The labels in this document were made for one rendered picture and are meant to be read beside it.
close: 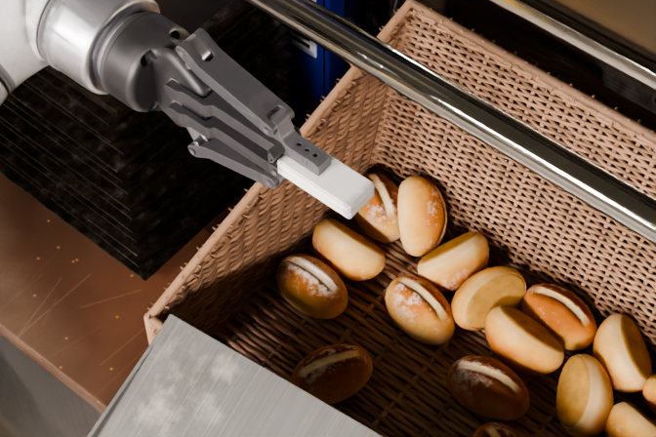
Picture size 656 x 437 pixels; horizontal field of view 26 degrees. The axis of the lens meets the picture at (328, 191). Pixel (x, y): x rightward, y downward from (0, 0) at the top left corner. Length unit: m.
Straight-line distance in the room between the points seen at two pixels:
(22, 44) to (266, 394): 0.50
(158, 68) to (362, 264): 0.64
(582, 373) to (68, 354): 0.60
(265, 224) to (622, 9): 0.47
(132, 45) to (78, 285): 0.71
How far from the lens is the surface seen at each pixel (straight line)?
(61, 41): 1.13
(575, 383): 1.62
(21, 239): 1.82
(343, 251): 1.69
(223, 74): 1.05
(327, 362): 1.60
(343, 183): 1.04
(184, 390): 1.51
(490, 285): 1.66
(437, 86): 1.14
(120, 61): 1.10
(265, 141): 1.05
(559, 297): 1.67
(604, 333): 1.66
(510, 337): 1.63
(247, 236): 1.62
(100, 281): 1.76
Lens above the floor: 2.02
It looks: 52 degrees down
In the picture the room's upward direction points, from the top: straight up
